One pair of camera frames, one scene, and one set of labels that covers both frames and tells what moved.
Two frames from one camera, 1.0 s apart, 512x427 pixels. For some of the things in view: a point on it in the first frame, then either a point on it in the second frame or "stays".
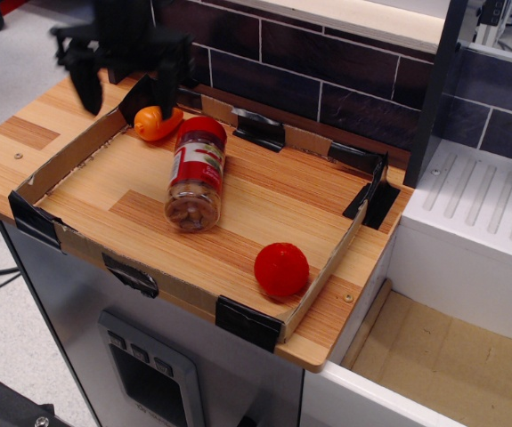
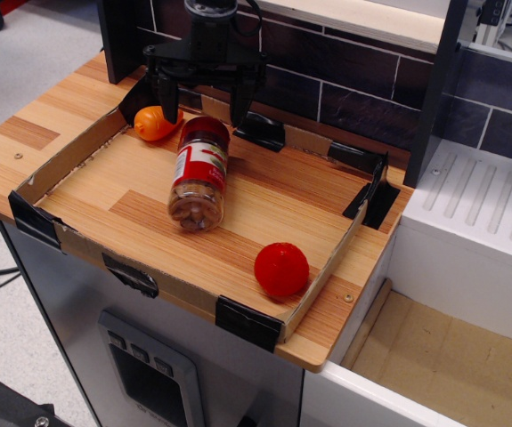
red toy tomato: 281,269 stays
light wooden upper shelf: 413,24 stays
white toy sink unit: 450,334 stays
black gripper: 126,36 to 207,50
